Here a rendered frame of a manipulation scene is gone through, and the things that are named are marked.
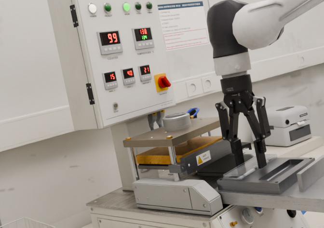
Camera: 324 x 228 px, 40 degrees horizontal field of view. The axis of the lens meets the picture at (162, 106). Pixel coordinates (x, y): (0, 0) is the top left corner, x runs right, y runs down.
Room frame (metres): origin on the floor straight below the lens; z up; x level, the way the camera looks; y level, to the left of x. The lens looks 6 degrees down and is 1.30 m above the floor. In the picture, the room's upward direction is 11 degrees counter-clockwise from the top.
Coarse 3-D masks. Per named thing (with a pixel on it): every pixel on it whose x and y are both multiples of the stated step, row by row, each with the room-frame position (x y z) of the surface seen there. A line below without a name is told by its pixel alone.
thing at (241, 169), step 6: (270, 156) 1.13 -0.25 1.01; (246, 162) 1.12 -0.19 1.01; (252, 162) 1.11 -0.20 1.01; (234, 168) 1.09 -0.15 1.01; (240, 168) 1.07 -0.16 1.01; (246, 168) 1.06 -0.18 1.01; (252, 168) 1.05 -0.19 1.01; (228, 174) 1.04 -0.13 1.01; (234, 174) 1.03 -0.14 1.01; (240, 174) 1.02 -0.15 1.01
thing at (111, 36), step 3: (105, 33) 1.26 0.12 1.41; (108, 33) 1.27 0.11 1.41; (111, 33) 1.28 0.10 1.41; (114, 33) 1.28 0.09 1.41; (102, 36) 1.25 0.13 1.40; (105, 36) 1.26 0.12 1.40; (108, 36) 1.27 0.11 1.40; (111, 36) 1.27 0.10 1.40; (114, 36) 1.28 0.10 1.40; (105, 39) 1.26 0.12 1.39; (108, 39) 1.27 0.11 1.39; (111, 39) 1.27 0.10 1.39; (114, 39) 1.28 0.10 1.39; (117, 39) 1.29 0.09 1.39; (105, 42) 1.25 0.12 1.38; (108, 42) 1.26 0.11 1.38; (111, 42) 1.27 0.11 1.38; (114, 42) 1.28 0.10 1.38
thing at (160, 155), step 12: (180, 144) 1.23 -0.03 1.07; (192, 144) 1.22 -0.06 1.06; (204, 144) 1.19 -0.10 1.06; (144, 156) 1.20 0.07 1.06; (156, 156) 1.17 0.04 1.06; (168, 156) 1.14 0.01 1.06; (180, 156) 1.11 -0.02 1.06; (144, 168) 1.21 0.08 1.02; (156, 168) 1.18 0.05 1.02; (168, 168) 1.15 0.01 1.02
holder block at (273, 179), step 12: (264, 168) 1.07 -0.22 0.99; (276, 168) 1.06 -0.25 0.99; (288, 168) 1.09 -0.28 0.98; (300, 168) 1.02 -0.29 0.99; (228, 180) 1.03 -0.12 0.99; (240, 180) 1.01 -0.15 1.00; (252, 180) 0.99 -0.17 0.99; (264, 180) 0.98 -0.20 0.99; (276, 180) 0.96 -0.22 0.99; (288, 180) 0.97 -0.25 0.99; (264, 192) 0.96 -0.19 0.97; (276, 192) 0.94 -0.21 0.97
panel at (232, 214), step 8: (232, 208) 1.04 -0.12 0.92; (240, 208) 1.06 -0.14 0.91; (264, 208) 1.11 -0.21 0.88; (272, 208) 1.13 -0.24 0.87; (224, 216) 1.01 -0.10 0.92; (232, 216) 1.03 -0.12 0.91; (256, 216) 1.08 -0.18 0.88; (264, 216) 1.09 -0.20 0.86; (272, 216) 1.11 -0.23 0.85; (280, 216) 1.13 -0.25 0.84; (288, 216) 1.15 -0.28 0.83; (296, 216) 1.17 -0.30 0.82; (224, 224) 1.00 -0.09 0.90; (232, 224) 1.00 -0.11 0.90; (240, 224) 1.03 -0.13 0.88; (256, 224) 1.06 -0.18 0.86; (264, 224) 1.08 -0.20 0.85; (272, 224) 1.10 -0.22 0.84; (280, 224) 1.11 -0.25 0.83; (288, 224) 1.13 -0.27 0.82; (296, 224) 1.15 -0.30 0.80; (304, 224) 1.17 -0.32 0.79
